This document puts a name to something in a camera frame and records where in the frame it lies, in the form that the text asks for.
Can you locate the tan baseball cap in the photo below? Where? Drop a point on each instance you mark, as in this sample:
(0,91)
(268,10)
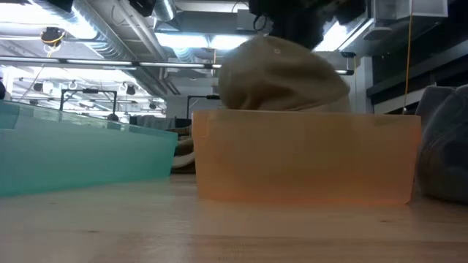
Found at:
(184,148)
(278,80)

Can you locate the orange translucent plastic bin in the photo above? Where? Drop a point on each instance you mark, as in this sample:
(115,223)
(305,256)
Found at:
(303,160)

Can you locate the teal translucent plastic bin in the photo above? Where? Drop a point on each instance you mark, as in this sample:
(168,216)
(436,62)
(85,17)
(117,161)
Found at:
(73,157)

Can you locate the grey baseball cap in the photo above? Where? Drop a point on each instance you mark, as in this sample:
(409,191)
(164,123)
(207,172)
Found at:
(444,153)

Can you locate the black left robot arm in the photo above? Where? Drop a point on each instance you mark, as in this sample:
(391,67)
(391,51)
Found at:
(60,4)

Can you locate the long linear ceiling light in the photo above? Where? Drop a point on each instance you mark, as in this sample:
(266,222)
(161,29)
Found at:
(172,64)

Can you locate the silver ventilation duct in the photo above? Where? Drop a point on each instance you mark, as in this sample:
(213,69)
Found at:
(106,40)

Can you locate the black stand frame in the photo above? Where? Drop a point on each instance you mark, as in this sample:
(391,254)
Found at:
(89,91)

